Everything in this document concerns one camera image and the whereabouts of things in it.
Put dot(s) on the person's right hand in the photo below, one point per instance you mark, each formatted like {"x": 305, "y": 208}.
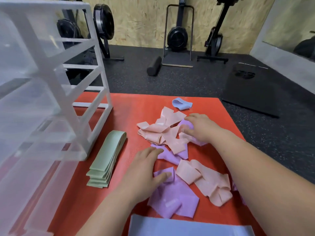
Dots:
{"x": 204, "y": 130}

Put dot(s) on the person's left hand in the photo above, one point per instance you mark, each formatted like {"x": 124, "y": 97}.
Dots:
{"x": 140, "y": 176}

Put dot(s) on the stack of green bands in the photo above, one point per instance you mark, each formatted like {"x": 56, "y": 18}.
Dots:
{"x": 105, "y": 157}

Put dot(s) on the pile of mixed resistance bands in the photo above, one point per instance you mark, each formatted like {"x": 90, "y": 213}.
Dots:
{"x": 177, "y": 194}

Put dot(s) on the stack of blue bands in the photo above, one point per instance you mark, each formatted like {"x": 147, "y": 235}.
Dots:
{"x": 187, "y": 227}

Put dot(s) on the translucent plastic drawer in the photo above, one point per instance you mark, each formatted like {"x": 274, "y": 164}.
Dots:
{"x": 12, "y": 51}
{"x": 49, "y": 208}
{"x": 19, "y": 189}
{"x": 24, "y": 115}

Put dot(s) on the clear plastic drawer unit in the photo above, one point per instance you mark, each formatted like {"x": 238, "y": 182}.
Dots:
{"x": 44, "y": 68}

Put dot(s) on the person's left forearm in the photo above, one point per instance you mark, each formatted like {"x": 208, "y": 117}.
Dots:
{"x": 108, "y": 216}

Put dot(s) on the person's right forearm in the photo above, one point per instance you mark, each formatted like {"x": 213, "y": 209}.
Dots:
{"x": 270, "y": 184}

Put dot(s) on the black exercise mat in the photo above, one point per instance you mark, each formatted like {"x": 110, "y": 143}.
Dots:
{"x": 251, "y": 93}

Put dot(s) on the red soft plyo box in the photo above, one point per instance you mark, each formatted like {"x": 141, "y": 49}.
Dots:
{"x": 137, "y": 108}

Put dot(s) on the black foam roller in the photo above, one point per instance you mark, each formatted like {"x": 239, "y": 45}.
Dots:
{"x": 154, "y": 66}

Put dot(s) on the black upright rowing machine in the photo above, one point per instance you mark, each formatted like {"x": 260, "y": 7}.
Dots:
{"x": 214, "y": 42}

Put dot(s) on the black ski machine with stand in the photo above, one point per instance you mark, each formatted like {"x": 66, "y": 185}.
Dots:
{"x": 177, "y": 38}

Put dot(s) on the wall mirror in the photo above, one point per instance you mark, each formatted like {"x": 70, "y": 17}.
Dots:
{"x": 280, "y": 24}

